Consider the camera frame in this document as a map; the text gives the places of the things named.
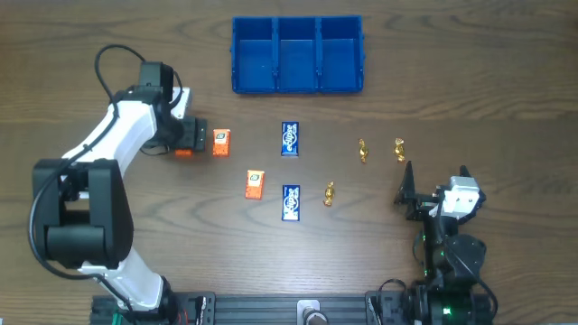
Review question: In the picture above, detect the black cable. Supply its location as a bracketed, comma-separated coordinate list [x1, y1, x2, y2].
[378, 189, 499, 320]
[27, 43, 184, 317]

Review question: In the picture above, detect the mounting rail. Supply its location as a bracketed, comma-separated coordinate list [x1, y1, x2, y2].
[89, 292, 493, 325]

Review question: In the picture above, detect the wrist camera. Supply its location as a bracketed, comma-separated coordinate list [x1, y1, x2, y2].
[440, 175, 480, 220]
[170, 86, 192, 120]

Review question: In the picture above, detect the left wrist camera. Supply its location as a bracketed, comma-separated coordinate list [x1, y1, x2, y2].
[170, 86, 192, 120]

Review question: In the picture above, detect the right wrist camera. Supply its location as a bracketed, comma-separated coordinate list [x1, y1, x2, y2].
[440, 175, 480, 220]

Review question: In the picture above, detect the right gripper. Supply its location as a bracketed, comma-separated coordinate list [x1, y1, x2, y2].
[394, 161, 488, 223]

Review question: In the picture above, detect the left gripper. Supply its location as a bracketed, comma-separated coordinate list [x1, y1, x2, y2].
[182, 116, 209, 153]

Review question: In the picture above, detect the blue candy pack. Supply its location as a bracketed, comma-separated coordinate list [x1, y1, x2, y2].
[281, 184, 302, 223]
[280, 121, 300, 158]

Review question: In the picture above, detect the blue tray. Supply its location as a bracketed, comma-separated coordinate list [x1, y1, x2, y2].
[230, 15, 366, 96]

